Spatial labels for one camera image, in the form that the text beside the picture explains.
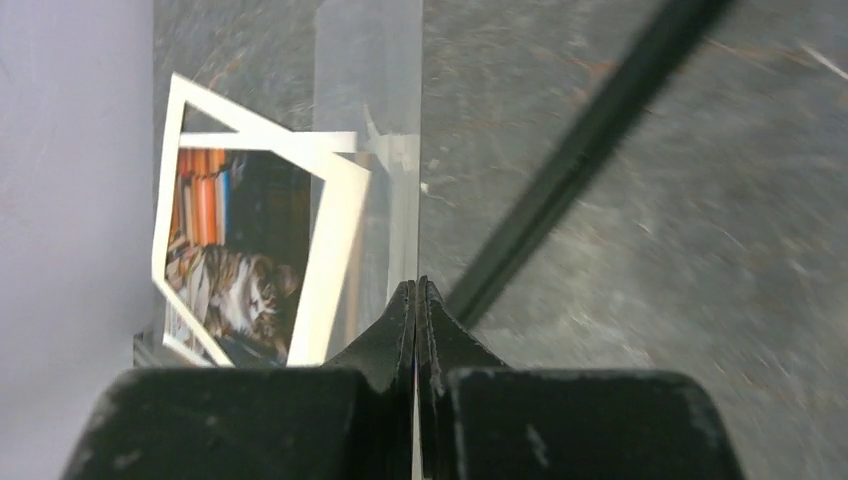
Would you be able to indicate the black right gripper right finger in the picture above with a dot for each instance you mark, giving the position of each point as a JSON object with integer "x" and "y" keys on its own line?
{"x": 483, "y": 419}

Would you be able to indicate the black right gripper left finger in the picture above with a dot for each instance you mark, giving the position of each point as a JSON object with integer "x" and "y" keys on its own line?
{"x": 340, "y": 420}

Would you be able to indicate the white mat board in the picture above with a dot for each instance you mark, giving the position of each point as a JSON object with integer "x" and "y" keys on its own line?
{"x": 197, "y": 117}

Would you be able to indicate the clear acrylic sheet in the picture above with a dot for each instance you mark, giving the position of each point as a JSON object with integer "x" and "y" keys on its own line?
{"x": 368, "y": 80}

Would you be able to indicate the black picture frame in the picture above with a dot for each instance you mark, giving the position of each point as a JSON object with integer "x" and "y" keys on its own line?
{"x": 659, "y": 49}

